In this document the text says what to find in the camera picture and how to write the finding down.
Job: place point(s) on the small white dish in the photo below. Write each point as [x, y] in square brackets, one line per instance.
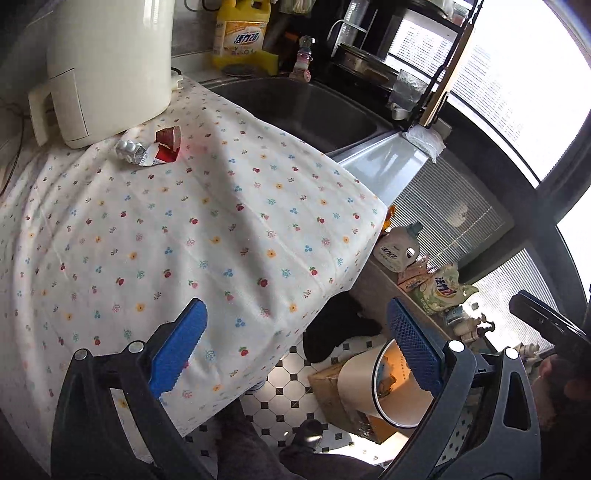
[398, 112]

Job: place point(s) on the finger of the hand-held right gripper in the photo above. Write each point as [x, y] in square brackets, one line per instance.
[535, 314]

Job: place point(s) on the red and white wrapper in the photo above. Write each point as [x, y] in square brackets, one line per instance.
[159, 150]

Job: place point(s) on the orange bottle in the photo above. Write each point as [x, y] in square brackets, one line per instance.
[389, 217]

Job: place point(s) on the black dish rack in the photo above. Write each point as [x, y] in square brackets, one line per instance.
[415, 32]

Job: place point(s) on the detergent refill bag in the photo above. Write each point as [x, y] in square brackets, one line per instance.
[443, 288]

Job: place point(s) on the black window frame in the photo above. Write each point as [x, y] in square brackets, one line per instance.
[521, 184]

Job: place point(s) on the floral tablecloth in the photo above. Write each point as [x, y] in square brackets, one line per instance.
[184, 221]

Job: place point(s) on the folded white cloth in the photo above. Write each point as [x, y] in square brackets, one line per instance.
[425, 143]

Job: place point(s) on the wooden cutting board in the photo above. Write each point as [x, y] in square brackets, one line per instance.
[445, 78]

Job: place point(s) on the stainless steel sink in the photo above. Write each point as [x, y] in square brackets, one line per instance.
[300, 115]

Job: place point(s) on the small white jar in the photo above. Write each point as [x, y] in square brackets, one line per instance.
[457, 318]

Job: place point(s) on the yellow dish soap bottle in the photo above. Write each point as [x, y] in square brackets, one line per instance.
[242, 34]

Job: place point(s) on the cream air fryer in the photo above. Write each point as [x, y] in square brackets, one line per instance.
[106, 69]

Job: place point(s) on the white detergent bottle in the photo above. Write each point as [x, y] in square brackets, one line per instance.
[395, 249]

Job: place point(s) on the black cloth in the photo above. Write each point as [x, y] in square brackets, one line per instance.
[337, 323]

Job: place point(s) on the clear plastic cup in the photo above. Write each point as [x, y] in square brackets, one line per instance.
[408, 87]

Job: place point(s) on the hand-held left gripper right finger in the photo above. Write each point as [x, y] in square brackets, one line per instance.
[413, 346]

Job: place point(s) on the brown snack packet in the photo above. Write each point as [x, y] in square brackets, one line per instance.
[415, 277]

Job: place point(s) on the silver blister pack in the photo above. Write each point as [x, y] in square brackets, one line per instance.
[129, 151]

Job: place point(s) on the person's right hand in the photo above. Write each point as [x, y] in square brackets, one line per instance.
[558, 392]

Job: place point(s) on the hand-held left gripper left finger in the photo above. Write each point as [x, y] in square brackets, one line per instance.
[178, 346]

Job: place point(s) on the cardboard box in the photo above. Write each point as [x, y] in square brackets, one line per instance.
[332, 397]

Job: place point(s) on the cream trash bin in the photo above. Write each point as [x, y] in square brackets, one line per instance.
[364, 374]

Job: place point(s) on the glass container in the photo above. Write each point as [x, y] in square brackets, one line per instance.
[348, 37]

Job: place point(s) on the white pump bottle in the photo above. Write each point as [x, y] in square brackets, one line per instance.
[478, 330]

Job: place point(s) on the yellow sponge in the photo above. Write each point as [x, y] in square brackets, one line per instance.
[268, 62]

